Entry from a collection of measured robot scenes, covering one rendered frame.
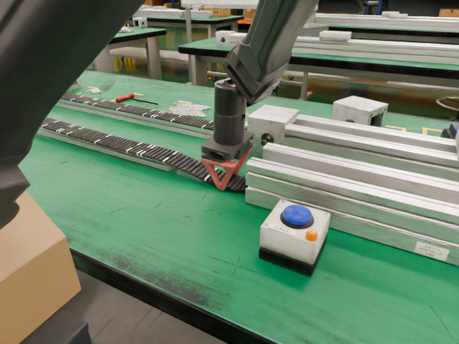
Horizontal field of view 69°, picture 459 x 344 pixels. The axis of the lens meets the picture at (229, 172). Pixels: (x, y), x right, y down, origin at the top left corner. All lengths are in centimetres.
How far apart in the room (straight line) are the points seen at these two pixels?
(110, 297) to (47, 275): 82
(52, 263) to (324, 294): 34
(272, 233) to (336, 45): 178
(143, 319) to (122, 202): 59
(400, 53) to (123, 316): 185
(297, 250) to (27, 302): 33
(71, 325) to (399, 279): 42
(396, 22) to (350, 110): 309
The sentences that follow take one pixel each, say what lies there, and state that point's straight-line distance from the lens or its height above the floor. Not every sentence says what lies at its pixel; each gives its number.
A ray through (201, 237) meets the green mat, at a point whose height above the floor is 78.
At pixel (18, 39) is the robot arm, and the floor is 111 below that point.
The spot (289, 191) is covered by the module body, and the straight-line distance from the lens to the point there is 57.
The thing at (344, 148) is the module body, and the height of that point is 84.
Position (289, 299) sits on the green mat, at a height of 78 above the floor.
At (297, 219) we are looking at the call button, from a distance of 47.
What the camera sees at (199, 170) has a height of 80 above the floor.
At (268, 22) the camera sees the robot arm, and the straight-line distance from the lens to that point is 41.
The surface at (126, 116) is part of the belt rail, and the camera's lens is 106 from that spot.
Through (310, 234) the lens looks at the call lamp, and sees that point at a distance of 45.
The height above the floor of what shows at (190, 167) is 80.
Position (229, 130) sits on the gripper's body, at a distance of 59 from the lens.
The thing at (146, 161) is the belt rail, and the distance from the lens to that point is 77.
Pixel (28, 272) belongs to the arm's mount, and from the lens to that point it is 44.
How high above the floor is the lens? 113
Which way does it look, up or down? 29 degrees down
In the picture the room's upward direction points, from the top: straight up
